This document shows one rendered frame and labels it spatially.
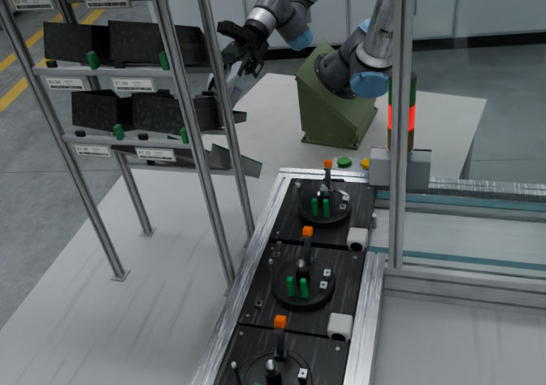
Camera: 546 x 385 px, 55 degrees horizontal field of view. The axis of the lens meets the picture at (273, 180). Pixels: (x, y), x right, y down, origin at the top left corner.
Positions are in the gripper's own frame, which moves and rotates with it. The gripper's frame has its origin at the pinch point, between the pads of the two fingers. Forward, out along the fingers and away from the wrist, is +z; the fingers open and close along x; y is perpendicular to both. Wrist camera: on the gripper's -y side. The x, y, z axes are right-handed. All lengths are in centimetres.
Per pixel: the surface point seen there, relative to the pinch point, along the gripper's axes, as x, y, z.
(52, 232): 170, 108, 42
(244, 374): -36, 9, 56
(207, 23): -11.4, -21.6, -0.4
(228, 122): -10.4, -1.1, 9.8
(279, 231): -18.7, 25.1, 23.2
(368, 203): -33.6, 34.5, 6.3
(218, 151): -7.3, 4.1, 15.1
